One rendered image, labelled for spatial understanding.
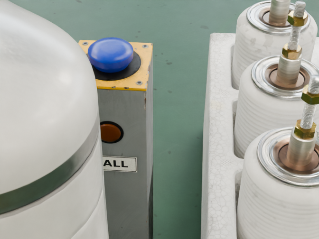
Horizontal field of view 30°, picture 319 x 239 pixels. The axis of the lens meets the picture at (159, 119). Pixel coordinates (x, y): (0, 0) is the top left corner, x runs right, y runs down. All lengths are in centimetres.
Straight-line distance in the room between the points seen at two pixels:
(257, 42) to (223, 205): 21
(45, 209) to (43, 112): 4
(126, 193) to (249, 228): 13
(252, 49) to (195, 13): 52
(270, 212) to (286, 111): 12
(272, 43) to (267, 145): 18
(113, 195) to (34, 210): 40
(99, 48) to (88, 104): 32
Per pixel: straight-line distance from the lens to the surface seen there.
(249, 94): 62
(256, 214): 55
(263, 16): 74
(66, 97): 20
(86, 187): 23
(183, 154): 90
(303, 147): 53
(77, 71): 21
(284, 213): 53
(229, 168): 63
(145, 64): 53
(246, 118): 64
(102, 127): 54
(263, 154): 54
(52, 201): 21
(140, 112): 52
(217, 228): 57
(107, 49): 53
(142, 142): 55
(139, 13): 122
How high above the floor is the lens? 63
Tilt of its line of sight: 41 degrees down
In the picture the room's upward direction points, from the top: straight up
